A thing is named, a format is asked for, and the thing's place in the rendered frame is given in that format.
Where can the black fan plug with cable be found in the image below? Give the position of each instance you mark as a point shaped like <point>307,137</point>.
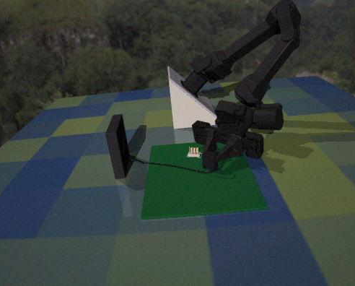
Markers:
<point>208,162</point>

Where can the green circuit board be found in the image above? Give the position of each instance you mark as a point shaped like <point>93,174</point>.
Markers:
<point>177,192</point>

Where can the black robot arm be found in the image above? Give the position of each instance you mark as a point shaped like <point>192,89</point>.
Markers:
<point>283,19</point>

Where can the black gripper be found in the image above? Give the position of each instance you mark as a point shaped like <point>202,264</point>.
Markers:
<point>233,137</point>

